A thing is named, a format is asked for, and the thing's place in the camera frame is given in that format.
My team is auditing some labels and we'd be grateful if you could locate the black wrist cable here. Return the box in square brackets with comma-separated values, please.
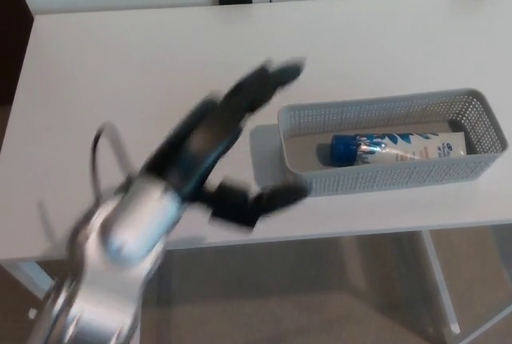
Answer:
[90, 121, 130, 201]

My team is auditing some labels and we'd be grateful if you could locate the white table leg frame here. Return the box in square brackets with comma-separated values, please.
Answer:
[0, 228, 512, 337]

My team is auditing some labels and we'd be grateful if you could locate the small grey perforated container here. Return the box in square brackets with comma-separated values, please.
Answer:
[276, 87, 510, 198]

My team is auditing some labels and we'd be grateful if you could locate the white blue shampoo tube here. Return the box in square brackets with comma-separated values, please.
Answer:
[328, 130, 468, 168]

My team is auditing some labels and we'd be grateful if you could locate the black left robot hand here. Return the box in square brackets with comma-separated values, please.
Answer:
[140, 55, 310, 234]

